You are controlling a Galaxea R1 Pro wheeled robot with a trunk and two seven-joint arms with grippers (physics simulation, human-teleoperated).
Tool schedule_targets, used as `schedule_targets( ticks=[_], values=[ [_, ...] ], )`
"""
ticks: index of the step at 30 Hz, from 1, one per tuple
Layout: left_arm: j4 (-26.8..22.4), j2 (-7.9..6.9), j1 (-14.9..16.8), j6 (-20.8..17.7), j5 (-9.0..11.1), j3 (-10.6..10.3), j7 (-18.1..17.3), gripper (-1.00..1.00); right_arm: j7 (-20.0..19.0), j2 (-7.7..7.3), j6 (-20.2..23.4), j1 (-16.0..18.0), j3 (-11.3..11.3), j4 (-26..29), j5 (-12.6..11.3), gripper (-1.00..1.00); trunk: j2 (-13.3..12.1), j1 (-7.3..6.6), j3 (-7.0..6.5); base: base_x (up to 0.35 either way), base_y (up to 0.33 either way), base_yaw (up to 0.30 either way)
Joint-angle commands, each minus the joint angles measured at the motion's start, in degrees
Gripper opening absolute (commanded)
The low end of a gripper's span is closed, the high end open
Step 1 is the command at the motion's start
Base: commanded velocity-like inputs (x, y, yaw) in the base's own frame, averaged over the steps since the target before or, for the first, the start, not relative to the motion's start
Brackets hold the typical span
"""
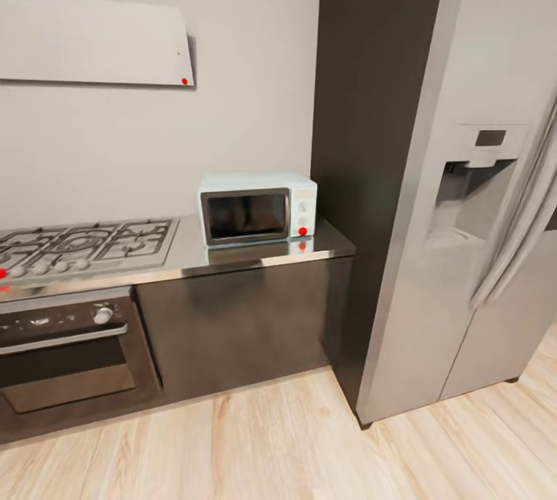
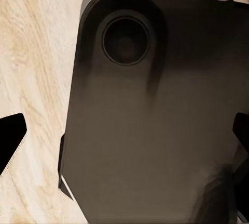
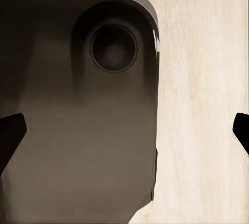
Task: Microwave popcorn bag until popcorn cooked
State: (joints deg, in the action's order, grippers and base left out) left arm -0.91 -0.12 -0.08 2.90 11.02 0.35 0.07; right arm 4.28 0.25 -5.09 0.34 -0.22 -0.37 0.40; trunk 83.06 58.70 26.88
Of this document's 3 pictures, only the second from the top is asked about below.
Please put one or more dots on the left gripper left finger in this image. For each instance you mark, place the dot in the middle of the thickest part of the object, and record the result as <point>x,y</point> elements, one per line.
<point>12,130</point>

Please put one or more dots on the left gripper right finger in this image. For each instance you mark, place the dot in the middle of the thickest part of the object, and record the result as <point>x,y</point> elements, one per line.
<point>241,129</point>

